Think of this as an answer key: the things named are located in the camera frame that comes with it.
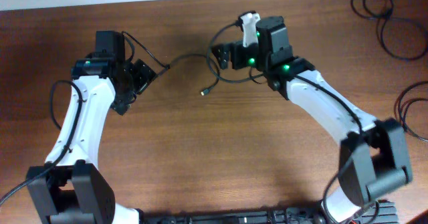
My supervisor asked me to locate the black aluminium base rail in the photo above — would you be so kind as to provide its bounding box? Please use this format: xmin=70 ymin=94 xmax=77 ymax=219
xmin=140 ymin=201 xmax=399 ymax=224

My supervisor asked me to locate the black usb cable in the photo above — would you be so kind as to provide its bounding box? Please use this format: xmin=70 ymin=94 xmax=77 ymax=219
xmin=393 ymin=80 xmax=428 ymax=143
xmin=120 ymin=30 xmax=221 ymax=96
xmin=350 ymin=0 xmax=428 ymax=62

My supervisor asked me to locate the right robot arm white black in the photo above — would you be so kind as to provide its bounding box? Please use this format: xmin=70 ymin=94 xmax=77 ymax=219
xmin=207 ymin=11 xmax=413 ymax=223

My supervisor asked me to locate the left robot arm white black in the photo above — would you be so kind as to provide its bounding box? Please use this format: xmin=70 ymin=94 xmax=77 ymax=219
xmin=26 ymin=31 xmax=157 ymax=223

